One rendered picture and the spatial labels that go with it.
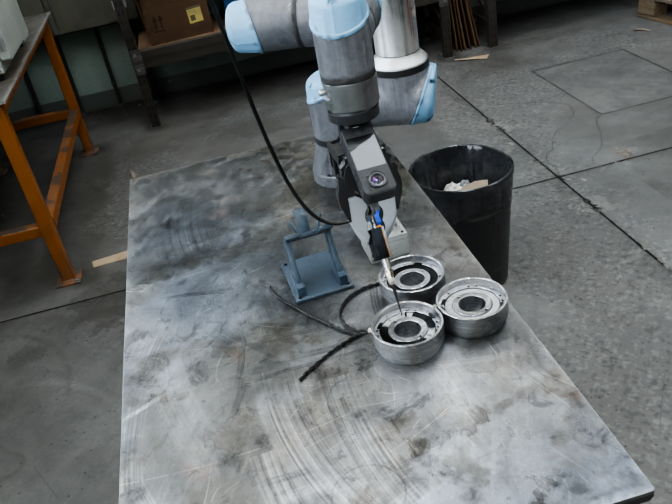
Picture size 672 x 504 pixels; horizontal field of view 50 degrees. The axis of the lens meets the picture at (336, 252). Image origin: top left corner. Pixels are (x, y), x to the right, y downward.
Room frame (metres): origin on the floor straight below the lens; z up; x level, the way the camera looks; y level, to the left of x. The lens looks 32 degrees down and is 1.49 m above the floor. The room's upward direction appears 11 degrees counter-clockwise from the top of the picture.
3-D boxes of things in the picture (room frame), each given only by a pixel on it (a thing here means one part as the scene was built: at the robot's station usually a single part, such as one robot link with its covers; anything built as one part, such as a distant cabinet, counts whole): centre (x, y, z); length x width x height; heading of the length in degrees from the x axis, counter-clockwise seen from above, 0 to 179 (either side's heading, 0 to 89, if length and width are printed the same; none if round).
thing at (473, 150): (2.09, -0.44, 0.21); 0.34 x 0.34 x 0.43
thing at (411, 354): (0.83, -0.08, 0.82); 0.10 x 0.10 x 0.04
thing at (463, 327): (0.86, -0.18, 0.82); 0.10 x 0.10 x 0.04
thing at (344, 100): (0.95, -0.06, 1.15); 0.08 x 0.08 x 0.05
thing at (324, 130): (1.43, -0.07, 0.97); 0.13 x 0.12 x 0.14; 74
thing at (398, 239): (1.10, -0.09, 0.82); 0.08 x 0.07 x 0.05; 7
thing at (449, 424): (1.06, 0.08, 0.79); 1.20 x 0.60 x 0.02; 7
